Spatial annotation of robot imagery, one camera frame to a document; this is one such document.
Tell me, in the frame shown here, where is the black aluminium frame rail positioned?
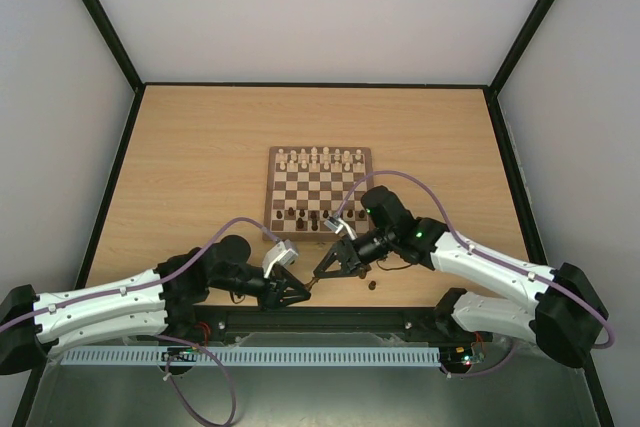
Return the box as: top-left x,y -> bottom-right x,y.
49,304 -> 581,343

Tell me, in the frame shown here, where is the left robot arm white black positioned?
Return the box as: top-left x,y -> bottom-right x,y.
1,235 -> 311,375

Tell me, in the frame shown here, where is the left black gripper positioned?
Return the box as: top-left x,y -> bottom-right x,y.
211,264 -> 311,312

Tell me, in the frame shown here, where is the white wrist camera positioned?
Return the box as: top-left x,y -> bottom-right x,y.
324,216 -> 357,240
262,239 -> 299,278

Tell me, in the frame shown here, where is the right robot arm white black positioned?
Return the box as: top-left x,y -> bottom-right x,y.
314,186 -> 608,368

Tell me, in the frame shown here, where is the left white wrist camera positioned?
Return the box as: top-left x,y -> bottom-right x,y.
262,239 -> 299,278

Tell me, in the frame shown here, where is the white chess piece row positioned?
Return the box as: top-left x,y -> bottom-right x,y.
269,146 -> 372,173

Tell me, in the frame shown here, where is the wooden chess board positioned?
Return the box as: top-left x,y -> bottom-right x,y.
264,157 -> 374,242

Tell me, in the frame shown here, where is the grey slotted cable duct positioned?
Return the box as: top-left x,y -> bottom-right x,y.
61,345 -> 440,368

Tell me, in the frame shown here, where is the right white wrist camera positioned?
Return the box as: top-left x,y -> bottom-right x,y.
324,216 -> 357,240

